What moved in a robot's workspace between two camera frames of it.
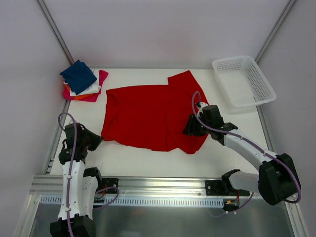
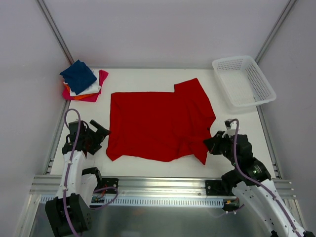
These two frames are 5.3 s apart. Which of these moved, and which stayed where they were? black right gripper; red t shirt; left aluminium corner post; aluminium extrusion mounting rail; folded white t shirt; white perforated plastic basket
Moved: red t shirt; black right gripper
Stayed: white perforated plastic basket; left aluminium corner post; folded white t shirt; aluminium extrusion mounting rail
